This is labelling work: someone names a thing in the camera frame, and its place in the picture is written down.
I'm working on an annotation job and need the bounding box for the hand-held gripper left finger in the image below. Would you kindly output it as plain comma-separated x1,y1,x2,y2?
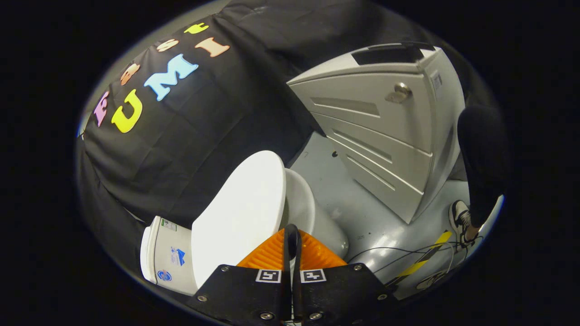
187,224,294,325

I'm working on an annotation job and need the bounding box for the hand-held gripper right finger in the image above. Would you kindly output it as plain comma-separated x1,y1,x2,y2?
292,225,400,325

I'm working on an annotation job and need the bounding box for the white toilet lid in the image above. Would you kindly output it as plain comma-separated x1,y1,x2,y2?
190,150,287,290

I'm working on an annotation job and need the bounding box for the white toilet bowl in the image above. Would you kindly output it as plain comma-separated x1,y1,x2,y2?
282,168,349,259

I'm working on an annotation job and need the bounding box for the white toilet tank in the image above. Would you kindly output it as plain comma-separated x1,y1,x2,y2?
140,216,200,297

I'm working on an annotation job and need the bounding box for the yellow black floor tape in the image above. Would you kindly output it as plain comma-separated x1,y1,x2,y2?
385,230,454,288

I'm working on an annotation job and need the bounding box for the person's black white sneaker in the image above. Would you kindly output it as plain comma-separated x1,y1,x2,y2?
449,200,479,248

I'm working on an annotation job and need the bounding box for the white drawer cabinet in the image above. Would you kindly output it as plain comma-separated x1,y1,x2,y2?
286,43,467,225

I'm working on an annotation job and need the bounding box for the black backdrop cloth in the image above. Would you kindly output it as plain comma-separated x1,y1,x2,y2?
75,0,454,227

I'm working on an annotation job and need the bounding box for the person's leg in black trousers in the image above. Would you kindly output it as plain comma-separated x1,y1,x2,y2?
457,105,510,229

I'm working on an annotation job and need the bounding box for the silver cabinet lock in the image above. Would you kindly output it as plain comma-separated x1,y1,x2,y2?
385,83,413,104

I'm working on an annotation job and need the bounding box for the black floor cable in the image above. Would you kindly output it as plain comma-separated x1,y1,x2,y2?
348,242,474,274

